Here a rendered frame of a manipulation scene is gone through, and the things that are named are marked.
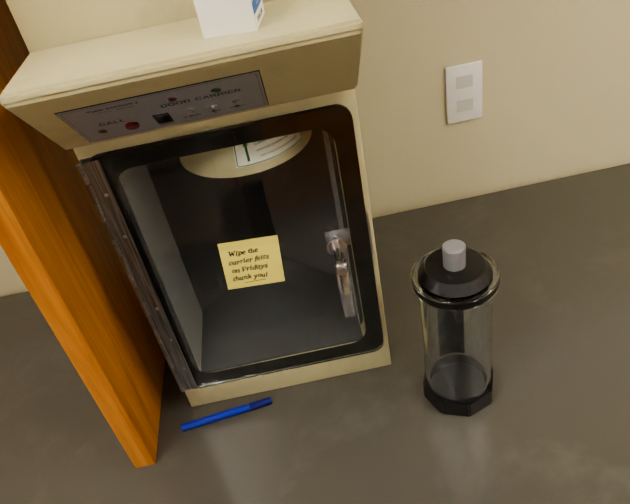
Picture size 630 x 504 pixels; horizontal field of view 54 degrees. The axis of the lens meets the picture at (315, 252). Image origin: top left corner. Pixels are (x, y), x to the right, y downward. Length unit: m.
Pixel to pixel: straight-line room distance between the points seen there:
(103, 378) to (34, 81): 0.39
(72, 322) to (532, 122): 0.95
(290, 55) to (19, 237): 0.34
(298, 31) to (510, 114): 0.80
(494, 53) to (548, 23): 0.11
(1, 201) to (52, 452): 0.49
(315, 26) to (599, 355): 0.67
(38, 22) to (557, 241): 0.91
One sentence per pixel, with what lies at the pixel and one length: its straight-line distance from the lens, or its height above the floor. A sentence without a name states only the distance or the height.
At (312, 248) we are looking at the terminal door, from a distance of 0.79.
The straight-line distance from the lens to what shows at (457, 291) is 0.75.
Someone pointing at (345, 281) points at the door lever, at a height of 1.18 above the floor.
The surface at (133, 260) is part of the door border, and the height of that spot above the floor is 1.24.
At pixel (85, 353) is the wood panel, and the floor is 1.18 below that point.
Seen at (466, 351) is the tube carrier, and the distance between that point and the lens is 0.82.
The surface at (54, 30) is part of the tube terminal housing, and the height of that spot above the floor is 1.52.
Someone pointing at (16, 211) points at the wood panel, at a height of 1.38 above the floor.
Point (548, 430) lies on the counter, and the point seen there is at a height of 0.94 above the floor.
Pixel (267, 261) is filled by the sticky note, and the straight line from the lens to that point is 0.80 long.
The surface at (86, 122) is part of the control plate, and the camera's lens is 0.64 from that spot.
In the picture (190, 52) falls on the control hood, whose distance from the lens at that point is 0.57.
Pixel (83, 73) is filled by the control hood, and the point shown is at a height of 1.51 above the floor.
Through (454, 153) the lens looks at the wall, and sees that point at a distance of 1.30.
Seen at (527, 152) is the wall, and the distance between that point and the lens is 1.36.
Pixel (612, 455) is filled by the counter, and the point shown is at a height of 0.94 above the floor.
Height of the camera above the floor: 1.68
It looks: 37 degrees down
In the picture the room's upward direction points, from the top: 12 degrees counter-clockwise
